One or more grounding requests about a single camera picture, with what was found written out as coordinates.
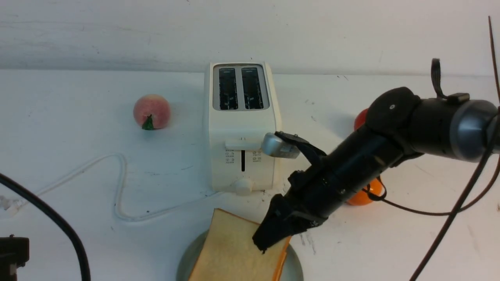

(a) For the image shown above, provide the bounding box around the light green round plate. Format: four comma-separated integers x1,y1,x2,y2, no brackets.
176,231,304,281

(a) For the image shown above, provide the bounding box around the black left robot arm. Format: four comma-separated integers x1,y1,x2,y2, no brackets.
0,235,30,281

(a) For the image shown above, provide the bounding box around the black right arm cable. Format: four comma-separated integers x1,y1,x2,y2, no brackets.
361,16,500,281

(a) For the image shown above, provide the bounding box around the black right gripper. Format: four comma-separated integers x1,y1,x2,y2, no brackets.
252,157,364,254

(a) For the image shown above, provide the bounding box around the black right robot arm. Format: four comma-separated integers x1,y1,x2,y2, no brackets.
252,87,499,251

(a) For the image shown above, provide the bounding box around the red fake apple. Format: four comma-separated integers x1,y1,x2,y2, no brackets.
354,108,369,130

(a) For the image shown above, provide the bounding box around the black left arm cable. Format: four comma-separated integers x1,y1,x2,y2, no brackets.
0,173,91,281

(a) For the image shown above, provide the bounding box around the orange fake persimmon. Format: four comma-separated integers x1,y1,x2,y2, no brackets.
346,177,386,206

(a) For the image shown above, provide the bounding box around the toast slice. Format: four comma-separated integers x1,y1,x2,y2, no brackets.
189,208,282,281
273,236,291,281

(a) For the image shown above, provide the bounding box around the white toaster power cord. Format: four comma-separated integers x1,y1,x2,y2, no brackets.
0,153,225,222

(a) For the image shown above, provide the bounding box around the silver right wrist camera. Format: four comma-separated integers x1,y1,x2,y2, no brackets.
261,132,327,164

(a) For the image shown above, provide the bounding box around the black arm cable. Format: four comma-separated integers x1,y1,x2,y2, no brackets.
0,173,91,281
361,16,500,281

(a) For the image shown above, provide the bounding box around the white two-slot toaster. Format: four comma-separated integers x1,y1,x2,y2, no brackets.
202,62,282,196

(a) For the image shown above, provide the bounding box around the pink fake peach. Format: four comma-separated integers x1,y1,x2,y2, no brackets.
133,94,171,130

